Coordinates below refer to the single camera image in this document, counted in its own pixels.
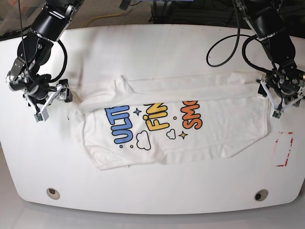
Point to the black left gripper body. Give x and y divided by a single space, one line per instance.
287 81

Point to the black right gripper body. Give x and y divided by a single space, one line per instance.
21 78

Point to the white printed T-shirt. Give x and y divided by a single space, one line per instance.
173 133

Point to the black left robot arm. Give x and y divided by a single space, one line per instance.
263 17

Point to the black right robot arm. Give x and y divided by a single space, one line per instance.
34 51

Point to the red tape rectangle marker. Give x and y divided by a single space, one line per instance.
282 148

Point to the left table grommet hole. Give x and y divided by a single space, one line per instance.
53 194

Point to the table grommet hole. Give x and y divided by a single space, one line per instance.
53 194
261 195

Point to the right table grommet hole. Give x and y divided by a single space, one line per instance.
261 195

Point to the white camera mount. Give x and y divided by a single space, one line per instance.
276 101
48 102

